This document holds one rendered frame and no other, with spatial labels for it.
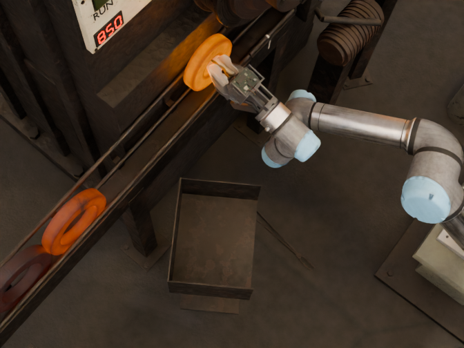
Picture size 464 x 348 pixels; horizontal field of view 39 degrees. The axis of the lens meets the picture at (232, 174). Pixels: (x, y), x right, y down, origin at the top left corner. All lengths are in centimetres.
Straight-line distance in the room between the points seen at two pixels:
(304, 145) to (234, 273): 37
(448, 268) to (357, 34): 77
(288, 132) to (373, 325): 94
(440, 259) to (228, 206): 74
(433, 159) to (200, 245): 62
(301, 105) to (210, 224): 40
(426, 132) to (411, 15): 124
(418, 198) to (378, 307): 83
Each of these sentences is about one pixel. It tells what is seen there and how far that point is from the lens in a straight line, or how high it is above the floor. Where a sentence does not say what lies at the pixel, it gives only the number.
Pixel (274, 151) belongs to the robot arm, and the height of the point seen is 69.
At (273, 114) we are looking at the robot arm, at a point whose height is 80.
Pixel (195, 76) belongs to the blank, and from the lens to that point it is 163.
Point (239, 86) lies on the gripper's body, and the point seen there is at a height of 84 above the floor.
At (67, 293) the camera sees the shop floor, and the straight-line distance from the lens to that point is 232.
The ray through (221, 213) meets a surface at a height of 61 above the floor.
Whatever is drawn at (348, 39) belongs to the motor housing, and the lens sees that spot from 208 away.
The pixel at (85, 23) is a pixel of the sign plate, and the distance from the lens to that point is 130.
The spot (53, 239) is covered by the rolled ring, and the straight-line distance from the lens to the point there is 156.
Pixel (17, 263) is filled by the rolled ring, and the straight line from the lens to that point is 155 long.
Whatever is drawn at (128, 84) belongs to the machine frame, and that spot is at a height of 87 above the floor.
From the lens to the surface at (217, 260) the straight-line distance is 169.
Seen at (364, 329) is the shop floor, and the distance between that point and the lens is 232.
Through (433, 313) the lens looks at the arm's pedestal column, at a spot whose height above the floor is 2.
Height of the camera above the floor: 224
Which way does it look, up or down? 69 degrees down
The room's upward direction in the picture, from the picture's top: 7 degrees clockwise
